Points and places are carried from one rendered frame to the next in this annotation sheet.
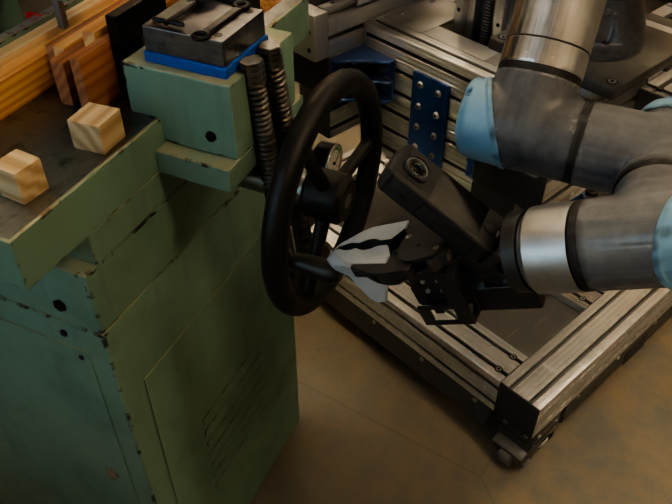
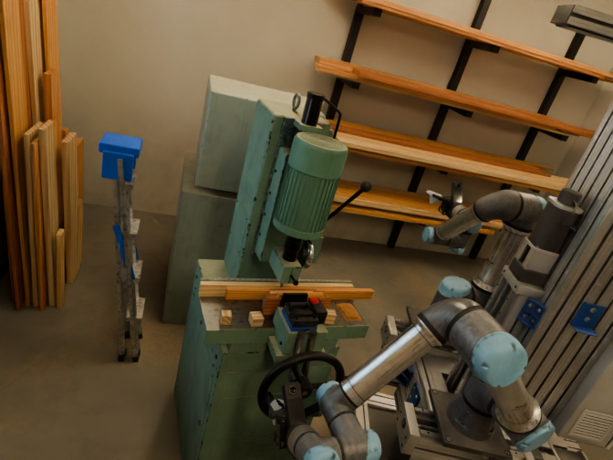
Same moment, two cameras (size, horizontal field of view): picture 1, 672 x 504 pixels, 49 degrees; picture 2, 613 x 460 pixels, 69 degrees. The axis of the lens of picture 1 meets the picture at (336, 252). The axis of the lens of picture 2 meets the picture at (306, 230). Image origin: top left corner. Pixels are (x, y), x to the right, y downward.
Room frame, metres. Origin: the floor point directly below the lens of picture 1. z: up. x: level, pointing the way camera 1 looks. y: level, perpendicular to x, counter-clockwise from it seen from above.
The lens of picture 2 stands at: (-0.24, -0.55, 1.83)
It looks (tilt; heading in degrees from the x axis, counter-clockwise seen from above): 25 degrees down; 38
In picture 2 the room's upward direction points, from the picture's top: 16 degrees clockwise
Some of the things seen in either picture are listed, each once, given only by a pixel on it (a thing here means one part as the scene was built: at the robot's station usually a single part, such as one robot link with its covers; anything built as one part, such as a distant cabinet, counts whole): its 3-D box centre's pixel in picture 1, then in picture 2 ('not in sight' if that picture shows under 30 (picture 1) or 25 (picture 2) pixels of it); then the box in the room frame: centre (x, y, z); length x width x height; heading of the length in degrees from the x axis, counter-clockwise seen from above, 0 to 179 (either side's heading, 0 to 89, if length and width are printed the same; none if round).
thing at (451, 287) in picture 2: not in sight; (452, 295); (1.44, -0.06, 0.98); 0.13 x 0.12 x 0.14; 147
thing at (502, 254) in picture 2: not in sight; (500, 256); (1.55, -0.13, 1.19); 0.15 x 0.12 x 0.55; 147
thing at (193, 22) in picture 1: (211, 19); (306, 313); (0.76, 0.13, 0.99); 0.13 x 0.11 x 0.06; 156
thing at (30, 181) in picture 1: (20, 176); (225, 317); (0.57, 0.30, 0.92); 0.03 x 0.03 x 0.04; 60
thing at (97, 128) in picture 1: (96, 128); (255, 318); (0.65, 0.25, 0.92); 0.04 x 0.04 x 0.03; 69
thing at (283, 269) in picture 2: not in sight; (285, 266); (0.83, 0.34, 1.03); 0.14 x 0.07 x 0.09; 66
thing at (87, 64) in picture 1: (148, 40); (297, 305); (0.82, 0.22, 0.93); 0.25 x 0.01 x 0.07; 156
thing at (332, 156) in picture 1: (324, 165); not in sight; (0.97, 0.02, 0.65); 0.06 x 0.04 x 0.08; 156
